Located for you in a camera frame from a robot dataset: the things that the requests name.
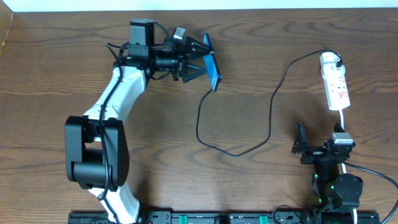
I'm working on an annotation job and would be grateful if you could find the black camera cable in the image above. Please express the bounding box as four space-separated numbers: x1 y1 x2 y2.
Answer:
96 21 175 224
341 161 398 224

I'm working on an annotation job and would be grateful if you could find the black USB charging cable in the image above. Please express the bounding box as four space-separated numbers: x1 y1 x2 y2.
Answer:
195 49 344 157

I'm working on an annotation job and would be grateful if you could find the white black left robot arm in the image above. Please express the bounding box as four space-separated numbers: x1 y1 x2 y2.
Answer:
65 19 214 223

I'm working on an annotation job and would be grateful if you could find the white extension power strip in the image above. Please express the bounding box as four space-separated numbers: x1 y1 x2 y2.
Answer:
323 75 350 111

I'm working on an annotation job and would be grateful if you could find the black right camera cable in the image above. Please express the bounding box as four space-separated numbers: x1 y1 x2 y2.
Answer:
341 161 398 224

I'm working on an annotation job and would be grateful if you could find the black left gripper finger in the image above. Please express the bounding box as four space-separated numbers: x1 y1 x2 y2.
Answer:
182 63 207 83
185 36 213 60

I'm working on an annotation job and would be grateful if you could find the black left camera cable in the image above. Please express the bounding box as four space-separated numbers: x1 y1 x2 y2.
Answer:
96 21 175 224

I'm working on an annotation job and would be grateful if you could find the white USB charger adapter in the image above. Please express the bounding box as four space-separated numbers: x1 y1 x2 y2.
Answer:
320 52 346 80

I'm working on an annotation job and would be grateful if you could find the white power strip cord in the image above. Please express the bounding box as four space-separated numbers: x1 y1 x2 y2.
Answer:
338 108 359 224

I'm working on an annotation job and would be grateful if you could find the blue screen Galaxy smartphone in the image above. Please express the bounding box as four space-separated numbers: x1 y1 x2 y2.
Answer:
203 33 221 92

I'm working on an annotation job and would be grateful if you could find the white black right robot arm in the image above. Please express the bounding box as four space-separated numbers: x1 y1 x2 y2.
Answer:
292 123 363 223

